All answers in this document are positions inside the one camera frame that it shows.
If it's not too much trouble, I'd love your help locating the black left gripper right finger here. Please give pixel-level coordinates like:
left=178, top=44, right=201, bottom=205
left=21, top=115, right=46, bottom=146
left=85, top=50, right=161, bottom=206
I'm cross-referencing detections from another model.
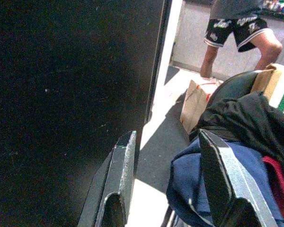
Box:
left=198, top=129, right=278, bottom=227

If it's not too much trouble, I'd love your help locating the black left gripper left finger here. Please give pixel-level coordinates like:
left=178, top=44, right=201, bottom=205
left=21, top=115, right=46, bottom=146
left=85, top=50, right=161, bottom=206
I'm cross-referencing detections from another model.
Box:
left=77, top=130, right=137, bottom=227

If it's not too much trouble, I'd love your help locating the navy blue garment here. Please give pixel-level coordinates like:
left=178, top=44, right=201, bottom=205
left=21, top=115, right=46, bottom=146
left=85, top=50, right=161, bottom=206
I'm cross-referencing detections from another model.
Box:
left=166, top=138, right=284, bottom=227

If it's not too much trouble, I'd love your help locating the red garment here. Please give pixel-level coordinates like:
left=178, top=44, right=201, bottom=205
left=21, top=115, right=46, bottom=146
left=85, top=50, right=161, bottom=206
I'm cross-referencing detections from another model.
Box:
left=261, top=155, right=284, bottom=222

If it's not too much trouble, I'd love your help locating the black garment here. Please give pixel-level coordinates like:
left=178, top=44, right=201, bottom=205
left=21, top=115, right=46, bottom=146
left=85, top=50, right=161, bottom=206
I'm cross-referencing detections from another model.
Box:
left=188, top=91, right=284, bottom=185

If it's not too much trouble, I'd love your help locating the dark laundry basket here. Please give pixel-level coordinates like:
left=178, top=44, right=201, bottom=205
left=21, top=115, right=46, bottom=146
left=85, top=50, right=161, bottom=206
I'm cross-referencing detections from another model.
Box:
left=207, top=70, right=263, bottom=109

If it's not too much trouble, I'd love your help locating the cardboard box with green stripe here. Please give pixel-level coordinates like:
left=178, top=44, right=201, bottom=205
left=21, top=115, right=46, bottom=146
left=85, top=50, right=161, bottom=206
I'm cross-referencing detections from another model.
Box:
left=250, top=63, right=284, bottom=113

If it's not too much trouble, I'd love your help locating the person in black shorts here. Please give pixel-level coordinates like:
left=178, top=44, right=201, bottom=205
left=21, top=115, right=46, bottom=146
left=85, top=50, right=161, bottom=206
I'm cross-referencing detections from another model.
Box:
left=200, top=0, right=283, bottom=79

